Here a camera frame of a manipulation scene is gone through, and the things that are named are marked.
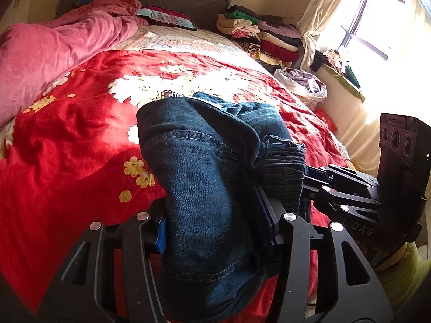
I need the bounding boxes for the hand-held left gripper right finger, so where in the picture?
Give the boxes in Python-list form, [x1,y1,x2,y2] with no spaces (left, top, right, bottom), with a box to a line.
[254,183,394,323]

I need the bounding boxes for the red floral blanket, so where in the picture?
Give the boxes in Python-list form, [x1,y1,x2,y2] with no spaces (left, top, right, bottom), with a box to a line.
[0,49,354,317]

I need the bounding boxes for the window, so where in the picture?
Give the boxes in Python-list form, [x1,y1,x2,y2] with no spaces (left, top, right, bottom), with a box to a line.
[338,0,408,61]

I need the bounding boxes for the green sill cloth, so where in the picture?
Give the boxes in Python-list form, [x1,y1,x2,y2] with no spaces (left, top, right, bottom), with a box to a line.
[321,62,366,101]

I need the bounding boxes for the stack of folded clothes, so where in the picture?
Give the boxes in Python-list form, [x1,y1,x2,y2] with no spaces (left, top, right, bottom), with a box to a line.
[215,5,304,68]

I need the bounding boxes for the pink quilt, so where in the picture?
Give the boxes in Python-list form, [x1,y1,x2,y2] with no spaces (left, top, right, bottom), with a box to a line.
[0,0,149,128]

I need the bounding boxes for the cream curtain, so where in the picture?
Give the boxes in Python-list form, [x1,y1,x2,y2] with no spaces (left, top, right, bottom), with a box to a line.
[298,0,431,169]

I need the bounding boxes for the bag of lavender clothes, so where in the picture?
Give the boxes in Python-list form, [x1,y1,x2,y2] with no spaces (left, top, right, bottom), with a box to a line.
[273,67,328,110]

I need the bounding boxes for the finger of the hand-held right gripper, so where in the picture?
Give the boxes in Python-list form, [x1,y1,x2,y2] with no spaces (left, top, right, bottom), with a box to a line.
[303,164,379,196]
[311,188,383,223]

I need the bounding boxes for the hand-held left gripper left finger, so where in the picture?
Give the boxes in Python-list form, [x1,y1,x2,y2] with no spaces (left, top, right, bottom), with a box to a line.
[37,205,169,323]

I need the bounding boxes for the red pouch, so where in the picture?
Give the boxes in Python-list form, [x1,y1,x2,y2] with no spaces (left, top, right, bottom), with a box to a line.
[315,108,338,132]

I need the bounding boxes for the blue denim pants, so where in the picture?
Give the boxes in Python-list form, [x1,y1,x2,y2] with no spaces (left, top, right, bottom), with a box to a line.
[136,92,308,323]

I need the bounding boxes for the teal and red pillow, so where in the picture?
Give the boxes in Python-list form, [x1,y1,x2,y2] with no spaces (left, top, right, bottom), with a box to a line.
[136,6,197,31]

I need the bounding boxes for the cream quilted bed sheet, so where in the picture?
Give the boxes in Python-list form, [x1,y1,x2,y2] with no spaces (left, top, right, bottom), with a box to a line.
[111,25,270,71]

